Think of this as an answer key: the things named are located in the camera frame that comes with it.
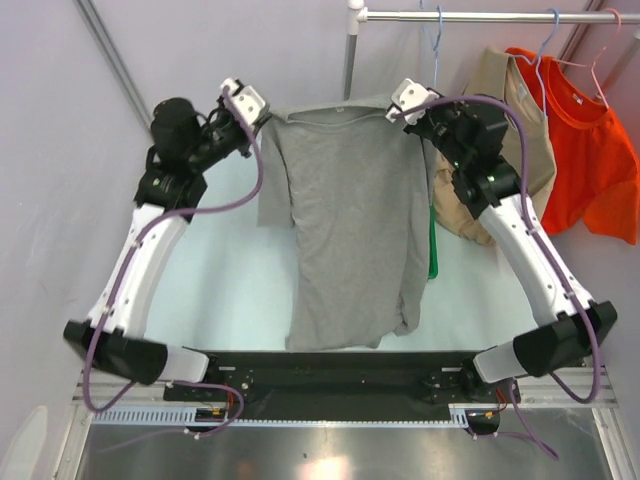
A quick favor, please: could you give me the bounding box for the light blue hanger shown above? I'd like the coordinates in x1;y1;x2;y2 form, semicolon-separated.
421;4;444;88

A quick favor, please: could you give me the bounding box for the pink hanger with orange shirt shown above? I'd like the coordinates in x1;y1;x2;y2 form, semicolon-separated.
551;7;623;110

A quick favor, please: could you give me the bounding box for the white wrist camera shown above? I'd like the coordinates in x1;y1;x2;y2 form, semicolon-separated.
385;78;441;125
220;78;270;128

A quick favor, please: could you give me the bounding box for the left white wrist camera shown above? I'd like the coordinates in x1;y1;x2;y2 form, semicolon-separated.
220;78;270;128

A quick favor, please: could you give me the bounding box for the orange t shirt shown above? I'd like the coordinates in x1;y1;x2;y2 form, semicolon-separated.
506;47;639;245

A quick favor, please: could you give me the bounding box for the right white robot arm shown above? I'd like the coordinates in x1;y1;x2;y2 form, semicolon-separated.
396;89;618;402

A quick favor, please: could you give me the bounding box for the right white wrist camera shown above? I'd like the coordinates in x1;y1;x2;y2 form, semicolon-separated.
385;78;441;125

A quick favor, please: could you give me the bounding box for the green plastic bin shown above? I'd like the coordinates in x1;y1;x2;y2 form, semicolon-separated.
428;204;439;280

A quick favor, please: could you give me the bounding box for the white slotted cable duct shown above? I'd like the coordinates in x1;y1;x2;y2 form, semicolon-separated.
93;404;499;429

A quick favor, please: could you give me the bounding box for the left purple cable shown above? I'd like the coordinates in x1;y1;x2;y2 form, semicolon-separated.
81;84;266;454

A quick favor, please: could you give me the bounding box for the grey t shirt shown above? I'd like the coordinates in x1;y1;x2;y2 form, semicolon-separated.
258;96;436;351

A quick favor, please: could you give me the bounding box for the metal clothes rack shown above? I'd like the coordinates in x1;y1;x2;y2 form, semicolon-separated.
342;1;639;100

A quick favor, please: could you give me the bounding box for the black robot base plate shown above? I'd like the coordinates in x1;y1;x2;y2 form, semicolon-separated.
163;351;520;420

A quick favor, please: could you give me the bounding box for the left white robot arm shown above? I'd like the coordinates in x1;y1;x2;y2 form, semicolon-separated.
63;93;269;400

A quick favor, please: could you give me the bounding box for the blue hanger with beige shirt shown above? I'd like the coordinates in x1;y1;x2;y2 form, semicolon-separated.
503;7;561;127

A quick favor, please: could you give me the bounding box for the purple cable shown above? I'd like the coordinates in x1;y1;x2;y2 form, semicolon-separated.
392;95;604;461
81;84;266;454

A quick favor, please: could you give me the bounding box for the beige t shirt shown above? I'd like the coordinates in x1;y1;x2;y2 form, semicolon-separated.
431;46;558;247

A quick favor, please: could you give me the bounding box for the aluminium corner post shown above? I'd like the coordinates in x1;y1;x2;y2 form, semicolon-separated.
72;0;152;137

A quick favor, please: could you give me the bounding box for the aluminium frame rail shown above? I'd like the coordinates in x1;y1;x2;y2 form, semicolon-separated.
71;364;621;406

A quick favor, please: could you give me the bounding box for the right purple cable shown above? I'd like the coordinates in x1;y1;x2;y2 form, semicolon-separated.
392;95;604;461

